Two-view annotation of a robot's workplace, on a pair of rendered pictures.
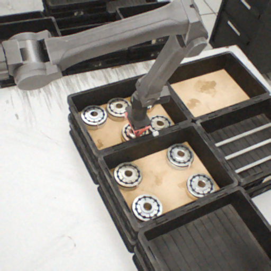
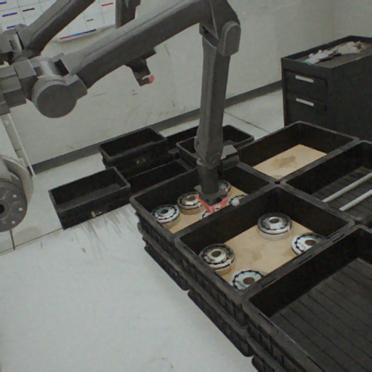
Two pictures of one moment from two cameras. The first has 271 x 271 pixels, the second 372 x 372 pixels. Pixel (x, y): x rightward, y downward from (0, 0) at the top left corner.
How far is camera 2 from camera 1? 0.42 m
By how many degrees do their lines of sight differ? 22
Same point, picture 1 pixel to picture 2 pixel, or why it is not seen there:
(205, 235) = (338, 298)
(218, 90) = (300, 162)
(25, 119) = (93, 250)
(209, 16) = not seen: hidden behind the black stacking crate
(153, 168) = (245, 245)
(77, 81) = not seen: hidden behind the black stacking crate
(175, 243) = (300, 316)
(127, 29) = (144, 21)
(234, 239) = not seen: outside the picture
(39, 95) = (107, 225)
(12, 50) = (25, 67)
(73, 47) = (91, 53)
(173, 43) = (208, 50)
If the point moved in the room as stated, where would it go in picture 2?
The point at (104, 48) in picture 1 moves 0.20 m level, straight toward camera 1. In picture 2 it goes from (125, 48) to (121, 75)
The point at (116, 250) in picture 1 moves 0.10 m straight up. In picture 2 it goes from (227, 359) to (222, 333)
